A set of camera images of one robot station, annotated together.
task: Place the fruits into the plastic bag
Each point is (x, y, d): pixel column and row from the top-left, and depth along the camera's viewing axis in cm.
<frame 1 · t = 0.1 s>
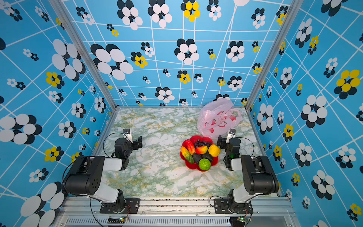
left hand: (135, 135, 94), fingers open
right hand: (229, 136, 93), fingers open
pink translucent plastic bag: (217, 118, 107), point 6 cm above the table
red flower-shaped plate: (214, 160, 88), point 4 cm above the table
green lime fruit: (204, 164, 81), point 10 cm above the table
yellow lemon fruit: (214, 150, 86), point 10 cm above the table
orange green papaya fruit: (187, 155, 87), point 7 cm above the table
red yellow mango left: (188, 144, 93), point 6 cm above the table
red yellow mango centre: (201, 150, 89), point 8 cm above the table
dark purple grape bunch: (199, 143, 94), point 6 cm above the table
dark avocado left: (196, 157, 88), point 5 cm above the table
dark avocado right: (207, 155, 88), point 6 cm above the table

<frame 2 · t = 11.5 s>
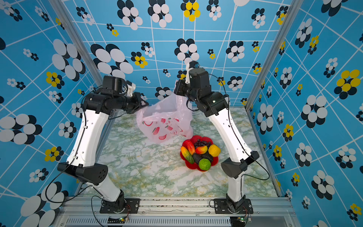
left hand: (149, 98, 68), fingers closed
right hand: (177, 79, 64), fingers closed
pink translucent plastic bag: (166, 119, 71), point 34 cm above the table
the other named things where they were.

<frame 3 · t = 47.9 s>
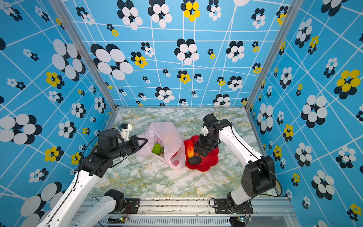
left hand: (149, 138, 69), fingers closed
right hand: (203, 145, 82), fingers open
pink translucent plastic bag: (163, 139, 80), point 20 cm above the table
green lime fruit: (156, 149, 91), point 6 cm above the table
dark avocado left: (194, 160, 88), point 5 cm above the table
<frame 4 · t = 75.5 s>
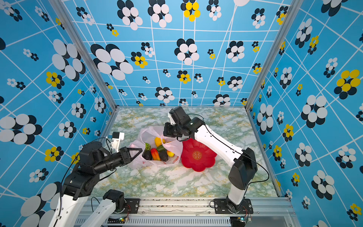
left hand: (143, 149, 62), fingers closed
right hand: (164, 131, 76), fingers closed
red yellow mango left: (155, 154, 90), point 4 cm above the table
dark avocado left: (150, 155, 90), point 4 cm above the table
